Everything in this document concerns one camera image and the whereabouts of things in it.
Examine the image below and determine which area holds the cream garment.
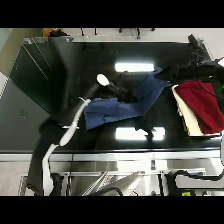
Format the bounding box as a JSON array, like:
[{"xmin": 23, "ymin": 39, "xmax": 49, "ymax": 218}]
[{"xmin": 171, "ymin": 84, "xmax": 222, "ymax": 138}]

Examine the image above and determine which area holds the heap of clothes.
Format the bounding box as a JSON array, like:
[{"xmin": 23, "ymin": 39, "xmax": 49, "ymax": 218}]
[{"xmin": 41, "ymin": 27, "xmax": 70, "ymax": 38}]

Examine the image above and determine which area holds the blue shirt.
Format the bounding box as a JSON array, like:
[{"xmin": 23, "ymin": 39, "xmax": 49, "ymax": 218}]
[{"xmin": 83, "ymin": 66, "xmax": 173, "ymax": 131}]

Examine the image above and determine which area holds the silver frame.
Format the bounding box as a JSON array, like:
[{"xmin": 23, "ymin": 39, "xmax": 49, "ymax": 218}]
[{"xmin": 19, "ymin": 149, "xmax": 224, "ymax": 197}]

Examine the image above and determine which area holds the red garment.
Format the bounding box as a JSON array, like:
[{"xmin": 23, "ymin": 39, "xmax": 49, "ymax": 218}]
[{"xmin": 174, "ymin": 79, "xmax": 224, "ymax": 135}]

